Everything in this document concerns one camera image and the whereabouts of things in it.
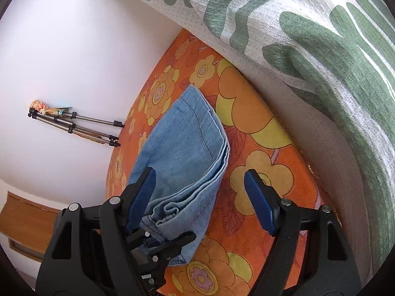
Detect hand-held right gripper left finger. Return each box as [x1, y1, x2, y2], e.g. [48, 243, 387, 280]
[35, 166, 158, 296]

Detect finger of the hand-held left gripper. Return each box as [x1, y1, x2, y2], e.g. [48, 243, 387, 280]
[125, 230, 155, 249]
[148, 231, 197, 261]

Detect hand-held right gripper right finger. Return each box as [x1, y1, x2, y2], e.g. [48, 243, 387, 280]
[244, 169, 361, 296]

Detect light blue denim pants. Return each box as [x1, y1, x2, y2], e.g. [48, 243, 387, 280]
[126, 85, 231, 266]

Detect orange floral cloth cover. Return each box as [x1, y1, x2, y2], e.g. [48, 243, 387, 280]
[106, 28, 340, 296]

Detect grey folded tripod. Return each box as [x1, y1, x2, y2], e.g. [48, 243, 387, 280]
[28, 106, 125, 148]

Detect wooden door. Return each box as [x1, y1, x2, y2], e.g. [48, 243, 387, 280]
[0, 191, 62, 262]

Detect green patterned scarf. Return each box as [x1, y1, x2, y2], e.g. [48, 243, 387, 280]
[46, 106, 72, 116]

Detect green white leaf cushion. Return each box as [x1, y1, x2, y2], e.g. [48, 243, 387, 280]
[105, 0, 395, 272]

